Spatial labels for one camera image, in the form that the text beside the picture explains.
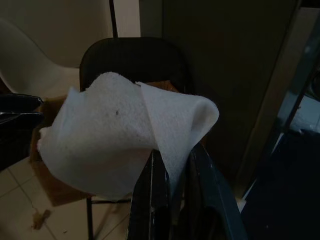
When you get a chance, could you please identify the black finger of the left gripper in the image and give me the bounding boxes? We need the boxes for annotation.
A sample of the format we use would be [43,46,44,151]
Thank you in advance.
[0,113,45,172]
[0,93,43,116]

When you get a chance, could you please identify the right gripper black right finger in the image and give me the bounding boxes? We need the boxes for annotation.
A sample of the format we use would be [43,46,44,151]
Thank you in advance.
[178,141,249,240]

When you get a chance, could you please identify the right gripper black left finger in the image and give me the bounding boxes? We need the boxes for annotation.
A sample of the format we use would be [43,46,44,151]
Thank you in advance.
[127,149,174,240]

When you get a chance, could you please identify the white paper tissue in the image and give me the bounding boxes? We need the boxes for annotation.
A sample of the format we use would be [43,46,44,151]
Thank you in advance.
[36,71,221,201]

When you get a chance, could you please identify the white plastic chair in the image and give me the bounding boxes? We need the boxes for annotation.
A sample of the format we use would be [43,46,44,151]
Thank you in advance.
[0,17,81,94]

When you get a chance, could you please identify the brown cardboard box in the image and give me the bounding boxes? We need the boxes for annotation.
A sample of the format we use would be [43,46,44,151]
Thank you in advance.
[29,79,209,208]

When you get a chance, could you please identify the dark cabinet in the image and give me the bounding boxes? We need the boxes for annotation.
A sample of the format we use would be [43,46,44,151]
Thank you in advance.
[139,0,302,198]

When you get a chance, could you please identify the black folding chair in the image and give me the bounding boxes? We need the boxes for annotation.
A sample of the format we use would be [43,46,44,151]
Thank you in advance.
[78,36,199,240]

